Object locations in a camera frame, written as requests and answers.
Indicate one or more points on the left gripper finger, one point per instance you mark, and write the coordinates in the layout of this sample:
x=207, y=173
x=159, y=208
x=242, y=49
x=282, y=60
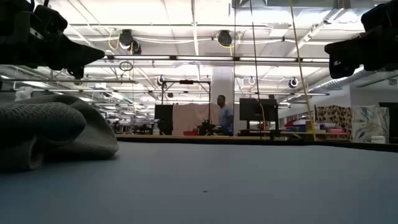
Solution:
x=77, y=72
x=74, y=54

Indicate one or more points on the pink flat box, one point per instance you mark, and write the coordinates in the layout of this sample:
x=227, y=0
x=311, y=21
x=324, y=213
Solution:
x=336, y=131

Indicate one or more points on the silver ventilation duct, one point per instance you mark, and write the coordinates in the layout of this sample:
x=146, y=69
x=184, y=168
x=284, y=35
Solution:
x=335, y=84

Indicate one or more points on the long ceiling light bar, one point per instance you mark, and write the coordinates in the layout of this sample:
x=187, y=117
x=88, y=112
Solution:
x=202, y=58

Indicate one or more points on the person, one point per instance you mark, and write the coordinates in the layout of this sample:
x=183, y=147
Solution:
x=225, y=115

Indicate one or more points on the black stand frame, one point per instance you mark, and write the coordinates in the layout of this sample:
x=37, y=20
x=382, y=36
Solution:
x=186, y=81

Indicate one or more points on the grey waffle-weave towel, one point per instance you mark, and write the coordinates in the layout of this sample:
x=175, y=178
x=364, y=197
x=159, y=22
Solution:
x=46, y=124

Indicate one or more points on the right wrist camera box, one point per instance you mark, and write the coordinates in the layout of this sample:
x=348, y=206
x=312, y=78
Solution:
x=382, y=15

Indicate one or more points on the white bucket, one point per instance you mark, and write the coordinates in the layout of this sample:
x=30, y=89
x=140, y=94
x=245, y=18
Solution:
x=378, y=139

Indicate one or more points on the wooden workbench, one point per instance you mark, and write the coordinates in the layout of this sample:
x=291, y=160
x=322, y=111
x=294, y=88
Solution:
x=149, y=136

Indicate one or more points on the pink hanging cloth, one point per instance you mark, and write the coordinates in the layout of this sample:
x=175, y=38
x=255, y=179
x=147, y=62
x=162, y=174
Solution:
x=189, y=118

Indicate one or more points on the small black robot arm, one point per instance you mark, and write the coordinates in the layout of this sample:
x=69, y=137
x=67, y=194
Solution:
x=206, y=127

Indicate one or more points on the black cabinet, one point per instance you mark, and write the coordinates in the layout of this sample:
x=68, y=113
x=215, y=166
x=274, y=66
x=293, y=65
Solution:
x=394, y=121

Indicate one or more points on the leaf print fabric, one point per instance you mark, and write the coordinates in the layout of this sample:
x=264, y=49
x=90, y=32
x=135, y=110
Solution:
x=370, y=123

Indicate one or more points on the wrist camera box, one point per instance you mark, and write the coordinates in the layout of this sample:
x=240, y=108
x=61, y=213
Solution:
x=51, y=20
x=382, y=15

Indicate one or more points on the brown floral fabric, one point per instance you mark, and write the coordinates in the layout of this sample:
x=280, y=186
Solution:
x=334, y=116

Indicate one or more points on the red bin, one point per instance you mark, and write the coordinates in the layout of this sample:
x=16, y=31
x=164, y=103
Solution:
x=190, y=133

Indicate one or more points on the small black monitor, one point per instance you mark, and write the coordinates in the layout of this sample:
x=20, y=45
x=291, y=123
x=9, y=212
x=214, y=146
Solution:
x=163, y=115

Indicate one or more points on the large black monitor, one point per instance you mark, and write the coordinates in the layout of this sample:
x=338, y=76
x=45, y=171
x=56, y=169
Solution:
x=258, y=109

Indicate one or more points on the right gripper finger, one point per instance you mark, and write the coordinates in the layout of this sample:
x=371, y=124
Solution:
x=343, y=57

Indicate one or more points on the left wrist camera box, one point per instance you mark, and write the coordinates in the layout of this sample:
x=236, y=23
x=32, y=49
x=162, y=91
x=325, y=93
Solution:
x=51, y=20

